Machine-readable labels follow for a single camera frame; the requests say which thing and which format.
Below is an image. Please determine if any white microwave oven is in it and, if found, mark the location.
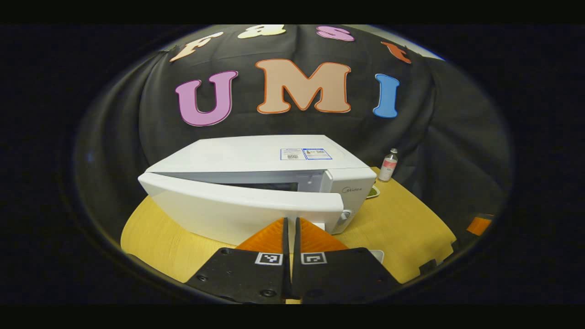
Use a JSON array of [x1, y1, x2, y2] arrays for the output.
[[138, 134, 378, 247]]

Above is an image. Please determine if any clear bottle with pink label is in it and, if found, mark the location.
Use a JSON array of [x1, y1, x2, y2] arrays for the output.
[[378, 148, 399, 182]]

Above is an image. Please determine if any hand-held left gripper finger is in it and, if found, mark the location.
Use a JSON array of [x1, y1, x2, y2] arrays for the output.
[[185, 217, 292, 304], [292, 217, 403, 304]]

